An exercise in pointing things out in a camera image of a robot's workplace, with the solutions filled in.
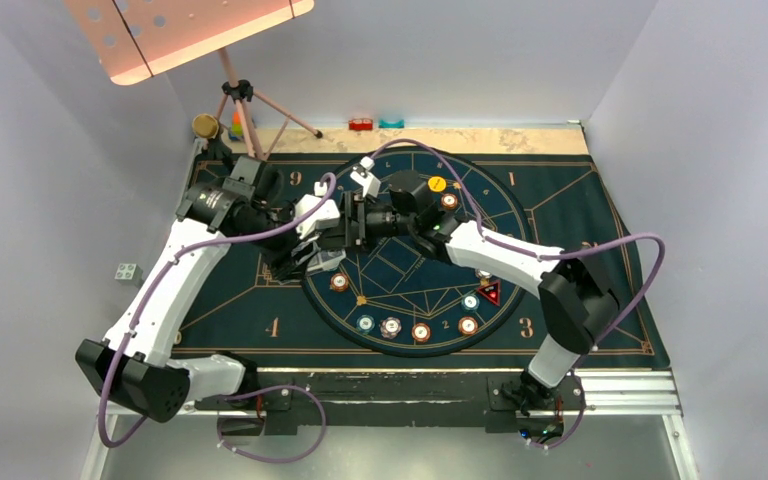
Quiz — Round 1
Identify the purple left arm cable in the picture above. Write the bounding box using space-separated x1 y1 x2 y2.
97 172 339 464

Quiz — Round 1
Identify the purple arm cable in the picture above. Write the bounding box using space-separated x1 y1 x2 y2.
369 139 668 451
97 172 339 464

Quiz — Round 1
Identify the colourful stacking toy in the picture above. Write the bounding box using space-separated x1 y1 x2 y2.
228 111 245 142

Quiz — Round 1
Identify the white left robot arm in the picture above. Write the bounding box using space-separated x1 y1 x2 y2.
75 157 340 435

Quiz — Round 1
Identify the orange poker chip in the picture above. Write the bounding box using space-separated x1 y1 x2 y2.
457 316 479 336
440 193 460 211
330 273 350 292

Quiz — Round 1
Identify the brass round knob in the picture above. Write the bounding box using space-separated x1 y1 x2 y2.
191 113 222 140

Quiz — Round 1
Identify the orange chip stack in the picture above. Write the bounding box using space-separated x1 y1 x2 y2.
411 323 431 343

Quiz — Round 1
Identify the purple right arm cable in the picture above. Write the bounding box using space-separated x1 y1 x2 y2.
369 139 668 451

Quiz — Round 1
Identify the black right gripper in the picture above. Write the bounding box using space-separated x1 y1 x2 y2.
318 190 416 255

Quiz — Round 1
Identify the green blue chip stack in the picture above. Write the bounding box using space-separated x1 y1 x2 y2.
355 314 376 335

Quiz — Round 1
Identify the dark green rectangular poker mat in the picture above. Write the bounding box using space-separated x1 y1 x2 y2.
171 152 671 371

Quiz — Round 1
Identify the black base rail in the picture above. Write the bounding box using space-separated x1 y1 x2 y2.
196 368 586 436

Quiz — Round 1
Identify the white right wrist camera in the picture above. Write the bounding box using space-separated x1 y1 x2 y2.
350 156 381 199

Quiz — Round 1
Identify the teal toy block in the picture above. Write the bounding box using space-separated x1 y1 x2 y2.
378 118 405 129

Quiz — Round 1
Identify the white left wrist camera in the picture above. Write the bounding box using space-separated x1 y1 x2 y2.
293 181 340 240

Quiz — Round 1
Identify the green blue poker chip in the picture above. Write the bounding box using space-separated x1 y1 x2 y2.
460 294 480 312

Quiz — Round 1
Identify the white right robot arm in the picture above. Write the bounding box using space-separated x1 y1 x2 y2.
338 165 620 414

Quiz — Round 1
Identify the red triangular dealer button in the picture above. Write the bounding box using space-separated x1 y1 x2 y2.
476 280 501 306

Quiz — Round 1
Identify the blue playing card deck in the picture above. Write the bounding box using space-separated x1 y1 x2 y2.
305 249 346 275

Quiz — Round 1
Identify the red toy block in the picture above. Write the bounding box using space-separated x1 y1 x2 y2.
348 118 375 131

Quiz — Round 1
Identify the round blue poker mat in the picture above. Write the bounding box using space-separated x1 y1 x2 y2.
302 147 539 358

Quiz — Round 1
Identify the pink music stand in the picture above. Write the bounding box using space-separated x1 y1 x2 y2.
65 0 323 160

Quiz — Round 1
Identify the yellow big blind button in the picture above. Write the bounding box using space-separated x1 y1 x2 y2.
427 176 448 193

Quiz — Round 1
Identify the grey lego block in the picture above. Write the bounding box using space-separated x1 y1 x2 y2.
114 263 141 282

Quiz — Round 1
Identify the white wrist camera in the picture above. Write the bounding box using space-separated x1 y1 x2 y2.
293 181 340 240
350 156 381 199

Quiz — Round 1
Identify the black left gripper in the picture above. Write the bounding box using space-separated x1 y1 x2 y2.
238 197 320 280

